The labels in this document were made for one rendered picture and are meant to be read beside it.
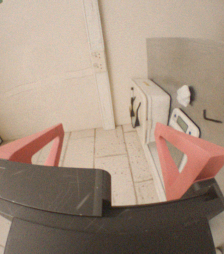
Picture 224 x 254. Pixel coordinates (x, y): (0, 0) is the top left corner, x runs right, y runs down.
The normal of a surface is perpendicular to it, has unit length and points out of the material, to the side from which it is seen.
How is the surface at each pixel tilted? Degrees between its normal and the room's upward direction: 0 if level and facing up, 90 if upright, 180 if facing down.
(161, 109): 93
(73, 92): 90
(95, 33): 90
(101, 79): 90
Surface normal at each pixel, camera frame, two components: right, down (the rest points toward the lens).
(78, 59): 0.06, 0.59
